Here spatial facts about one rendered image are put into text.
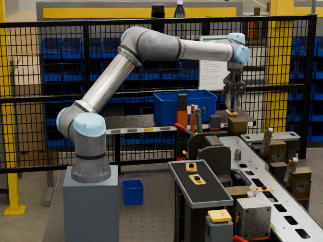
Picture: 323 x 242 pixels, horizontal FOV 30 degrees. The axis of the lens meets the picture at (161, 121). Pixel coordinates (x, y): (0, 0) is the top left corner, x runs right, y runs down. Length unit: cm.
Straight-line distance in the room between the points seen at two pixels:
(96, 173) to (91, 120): 20
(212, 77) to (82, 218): 135
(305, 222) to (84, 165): 82
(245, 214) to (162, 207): 98
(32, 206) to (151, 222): 200
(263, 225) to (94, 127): 69
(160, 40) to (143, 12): 214
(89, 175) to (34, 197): 262
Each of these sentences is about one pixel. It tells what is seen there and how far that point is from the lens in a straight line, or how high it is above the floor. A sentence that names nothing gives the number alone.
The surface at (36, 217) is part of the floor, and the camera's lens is 452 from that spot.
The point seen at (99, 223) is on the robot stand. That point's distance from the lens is 229.
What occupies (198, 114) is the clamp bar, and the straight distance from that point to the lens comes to 276.
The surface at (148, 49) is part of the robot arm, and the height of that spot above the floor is 156.
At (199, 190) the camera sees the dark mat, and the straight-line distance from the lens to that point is 203.
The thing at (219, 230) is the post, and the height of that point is 112.
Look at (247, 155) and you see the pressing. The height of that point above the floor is 100.
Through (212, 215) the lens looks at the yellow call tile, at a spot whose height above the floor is 116.
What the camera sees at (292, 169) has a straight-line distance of 253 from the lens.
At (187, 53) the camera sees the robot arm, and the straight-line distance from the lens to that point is 237.
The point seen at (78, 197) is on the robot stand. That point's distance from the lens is 225.
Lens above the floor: 199
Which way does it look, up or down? 18 degrees down
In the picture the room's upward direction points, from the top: straight up
